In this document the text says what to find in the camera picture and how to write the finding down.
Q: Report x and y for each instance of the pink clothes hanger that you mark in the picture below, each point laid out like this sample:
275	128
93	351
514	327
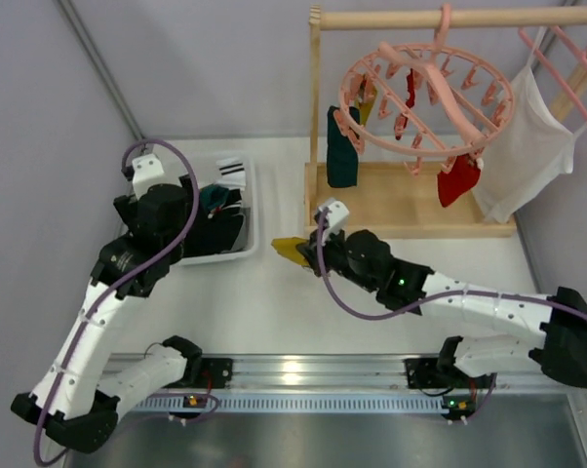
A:
573	86

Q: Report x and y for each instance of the white black striped sock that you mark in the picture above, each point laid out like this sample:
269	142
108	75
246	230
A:
232	173

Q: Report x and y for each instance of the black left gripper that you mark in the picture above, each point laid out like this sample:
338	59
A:
125	210

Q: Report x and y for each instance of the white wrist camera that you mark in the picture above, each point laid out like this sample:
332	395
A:
145	172
332	216

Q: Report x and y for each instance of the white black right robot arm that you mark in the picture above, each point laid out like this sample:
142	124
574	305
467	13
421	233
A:
546	333

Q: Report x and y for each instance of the dark green sock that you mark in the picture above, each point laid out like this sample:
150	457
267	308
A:
213	198
342	158

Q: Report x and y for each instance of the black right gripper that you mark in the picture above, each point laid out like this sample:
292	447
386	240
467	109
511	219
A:
314	254

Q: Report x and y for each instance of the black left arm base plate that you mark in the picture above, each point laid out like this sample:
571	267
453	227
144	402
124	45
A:
214	373

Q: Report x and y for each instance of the red sock front right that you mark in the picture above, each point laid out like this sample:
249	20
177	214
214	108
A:
462	177

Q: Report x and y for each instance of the white plastic basket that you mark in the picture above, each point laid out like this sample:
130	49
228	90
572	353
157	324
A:
204	168

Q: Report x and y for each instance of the red sock inside ring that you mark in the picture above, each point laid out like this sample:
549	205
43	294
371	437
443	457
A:
412	81

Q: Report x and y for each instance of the aluminium mounting rail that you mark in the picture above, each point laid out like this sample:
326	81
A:
339	372

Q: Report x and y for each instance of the pink round clip hanger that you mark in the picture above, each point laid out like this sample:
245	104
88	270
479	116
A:
463	102

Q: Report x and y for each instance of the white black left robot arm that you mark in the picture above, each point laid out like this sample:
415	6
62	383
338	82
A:
73	404

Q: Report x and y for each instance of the black sock in basket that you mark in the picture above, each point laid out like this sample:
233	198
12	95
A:
223	232

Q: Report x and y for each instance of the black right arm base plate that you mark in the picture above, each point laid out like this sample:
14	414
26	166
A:
428	374

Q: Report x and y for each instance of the wooden clothes rack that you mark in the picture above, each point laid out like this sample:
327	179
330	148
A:
388	199

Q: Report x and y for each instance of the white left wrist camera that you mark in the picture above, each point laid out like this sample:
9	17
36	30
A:
145	172

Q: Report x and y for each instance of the white slotted cable duct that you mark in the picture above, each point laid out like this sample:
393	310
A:
306	403

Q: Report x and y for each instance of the mustard yellow sock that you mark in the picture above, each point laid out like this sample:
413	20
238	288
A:
288	248

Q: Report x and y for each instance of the yellow bear pattern sock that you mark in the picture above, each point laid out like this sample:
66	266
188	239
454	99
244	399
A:
365	99

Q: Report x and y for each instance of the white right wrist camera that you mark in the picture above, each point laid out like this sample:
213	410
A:
332	216

